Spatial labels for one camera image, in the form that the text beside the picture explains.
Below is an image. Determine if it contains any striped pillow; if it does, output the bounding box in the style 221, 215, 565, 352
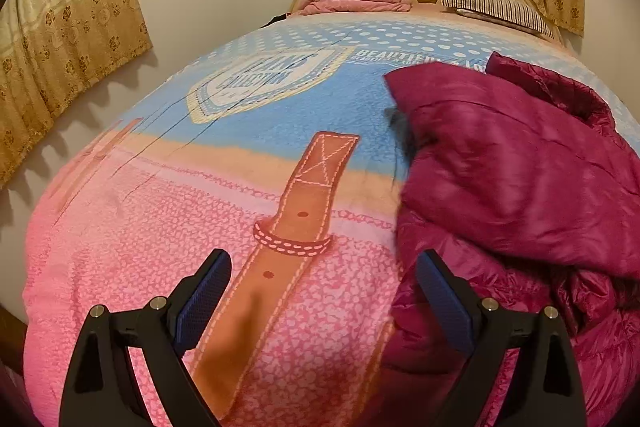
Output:
441, 0, 563, 40

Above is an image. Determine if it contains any printed pink blue bedspread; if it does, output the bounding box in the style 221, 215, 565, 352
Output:
22, 4, 603, 427

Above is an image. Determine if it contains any magenta down jacket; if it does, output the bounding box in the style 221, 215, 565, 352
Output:
383, 51, 640, 427

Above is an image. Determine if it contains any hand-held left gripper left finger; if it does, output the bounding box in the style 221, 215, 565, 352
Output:
59, 248, 232, 427

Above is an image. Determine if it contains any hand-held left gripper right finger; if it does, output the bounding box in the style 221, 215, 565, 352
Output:
417, 250, 587, 427

